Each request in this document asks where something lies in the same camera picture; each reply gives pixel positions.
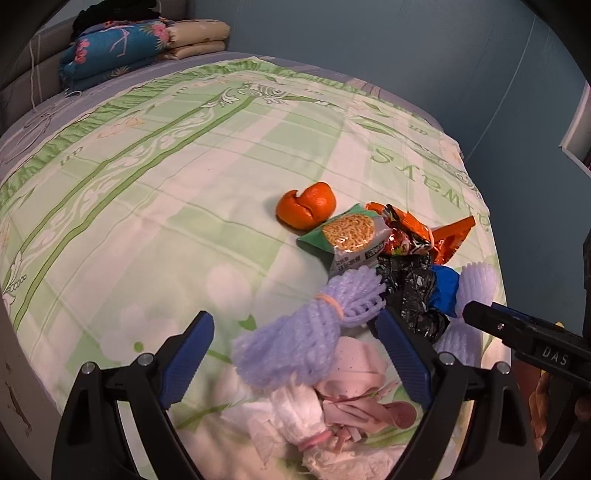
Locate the white foam fruit net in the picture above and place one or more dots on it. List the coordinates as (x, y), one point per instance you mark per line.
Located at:
(478, 284)
(459, 344)

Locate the white crumpled tissue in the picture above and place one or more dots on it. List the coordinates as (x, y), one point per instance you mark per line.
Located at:
(286, 415)

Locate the orange peel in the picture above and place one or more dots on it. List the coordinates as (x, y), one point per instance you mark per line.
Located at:
(307, 203)

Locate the black plastic bag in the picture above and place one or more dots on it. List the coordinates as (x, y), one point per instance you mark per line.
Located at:
(413, 290)

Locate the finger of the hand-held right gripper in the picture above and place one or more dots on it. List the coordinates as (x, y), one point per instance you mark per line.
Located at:
(491, 318)

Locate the blue cloth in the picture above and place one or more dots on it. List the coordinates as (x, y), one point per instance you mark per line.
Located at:
(445, 288)

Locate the blue floral folded quilt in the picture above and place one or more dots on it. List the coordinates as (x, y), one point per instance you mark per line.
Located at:
(111, 46)

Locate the pink paper wrapper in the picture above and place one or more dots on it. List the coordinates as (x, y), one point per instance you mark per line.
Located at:
(364, 374)

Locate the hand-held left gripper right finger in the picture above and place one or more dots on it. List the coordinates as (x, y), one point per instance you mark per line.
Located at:
(406, 364)

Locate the beige folded quilt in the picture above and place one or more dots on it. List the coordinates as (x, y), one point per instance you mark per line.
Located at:
(198, 34)

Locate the purple foam fruit net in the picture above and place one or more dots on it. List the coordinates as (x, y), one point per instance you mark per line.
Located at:
(300, 332)

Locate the grey bed headboard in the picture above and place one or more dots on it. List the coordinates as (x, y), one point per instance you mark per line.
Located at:
(46, 60)

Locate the black clothes pile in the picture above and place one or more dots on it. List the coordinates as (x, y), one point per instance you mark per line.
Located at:
(115, 11)

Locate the green noodle packet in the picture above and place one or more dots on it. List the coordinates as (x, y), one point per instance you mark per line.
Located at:
(351, 233)

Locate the white wall frame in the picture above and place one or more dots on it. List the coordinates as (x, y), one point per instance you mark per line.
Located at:
(577, 134)

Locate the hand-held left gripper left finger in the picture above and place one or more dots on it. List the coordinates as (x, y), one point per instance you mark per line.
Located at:
(187, 364)

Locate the orange foil snack wrapper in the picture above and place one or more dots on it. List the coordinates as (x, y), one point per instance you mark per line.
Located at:
(443, 240)

